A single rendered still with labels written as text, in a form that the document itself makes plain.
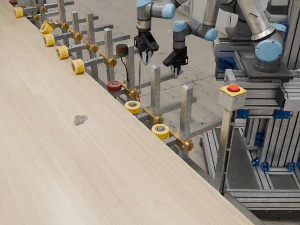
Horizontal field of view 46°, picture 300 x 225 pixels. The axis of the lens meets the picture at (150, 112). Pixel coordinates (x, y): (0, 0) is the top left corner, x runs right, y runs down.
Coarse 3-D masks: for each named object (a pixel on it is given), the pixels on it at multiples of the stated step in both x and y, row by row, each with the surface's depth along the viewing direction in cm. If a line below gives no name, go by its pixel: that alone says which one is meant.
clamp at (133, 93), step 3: (123, 84) 205; (126, 84) 205; (123, 87) 204; (126, 87) 202; (126, 90) 201; (129, 90) 199; (132, 90) 200; (135, 90) 200; (126, 93) 203; (129, 93) 200; (132, 93) 198; (135, 93) 199; (138, 93) 201; (129, 96) 199; (132, 96) 199; (135, 96) 200
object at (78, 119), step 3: (75, 117) 169; (78, 117) 167; (81, 117) 168; (84, 117) 169; (87, 117) 170; (75, 120) 167; (78, 120) 167; (81, 120) 168; (84, 120) 168; (75, 123) 165; (78, 123) 165; (81, 123) 166
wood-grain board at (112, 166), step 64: (0, 0) 341; (0, 64) 221; (64, 64) 221; (0, 128) 163; (64, 128) 163; (128, 128) 163; (0, 192) 130; (64, 192) 130; (128, 192) 130; (192, 192) 129
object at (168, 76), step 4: (172, 72) 220; (160, 76) 216; (164, 76) 216; (168, 76) 217; (172, 76) 219; (144, 80) 211; (148, 80) 211; (160, 80) 215; (164, 80) 217; (136, 84) 207; (144, 84) 209; (148, 84) 211; (124, 88) 203; (140, 88) 209; (112, 92) 199; (116, 92) 200; (120, 92) 202; (124, 92) 204
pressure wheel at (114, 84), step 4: (112, 80) 202; (116, 80) 202; (108, 84) 197; (112, 84) 198; (116, 84) 198; (120, 84) 198; (108, 88) 197; (112, 88) 196; (116, 88) 196; (120, 88) 198
